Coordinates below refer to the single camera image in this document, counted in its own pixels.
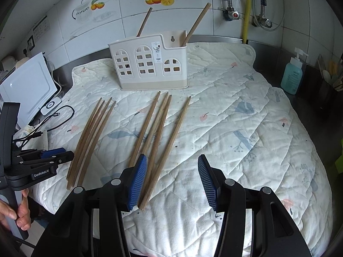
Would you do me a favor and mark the left human hand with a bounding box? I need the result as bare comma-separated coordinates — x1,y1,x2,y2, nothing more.
0,189,31,231

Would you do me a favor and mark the white round-button device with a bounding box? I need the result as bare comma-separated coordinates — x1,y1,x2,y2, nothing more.
41,97,62,116

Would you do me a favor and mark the white quilted patterned mat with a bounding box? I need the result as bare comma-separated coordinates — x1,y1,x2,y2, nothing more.
44,42,333,256

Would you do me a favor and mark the white microwave oven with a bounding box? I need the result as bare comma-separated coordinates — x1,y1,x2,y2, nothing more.
1,53,57,128

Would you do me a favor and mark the cream plastic utensil holder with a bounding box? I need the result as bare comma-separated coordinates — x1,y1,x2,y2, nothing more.
109,30,188,91

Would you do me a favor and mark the teal soap pump bottle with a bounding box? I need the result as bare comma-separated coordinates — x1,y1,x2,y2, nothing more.
281,48,308,95

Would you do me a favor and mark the black utensil caddy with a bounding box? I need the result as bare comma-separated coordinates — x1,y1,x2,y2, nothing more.
318,81,342,127

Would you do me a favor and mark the chrome angle valve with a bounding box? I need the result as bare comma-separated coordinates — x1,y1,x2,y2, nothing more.
252,15,273,30

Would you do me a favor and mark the red-knob angle valve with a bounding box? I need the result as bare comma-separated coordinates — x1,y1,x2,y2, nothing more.
223,7,239,21

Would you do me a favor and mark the black usb cable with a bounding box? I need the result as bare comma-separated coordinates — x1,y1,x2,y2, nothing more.
12,104,76,148

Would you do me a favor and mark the yellow gas hose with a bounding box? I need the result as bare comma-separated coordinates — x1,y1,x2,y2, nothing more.
242,0,253,45

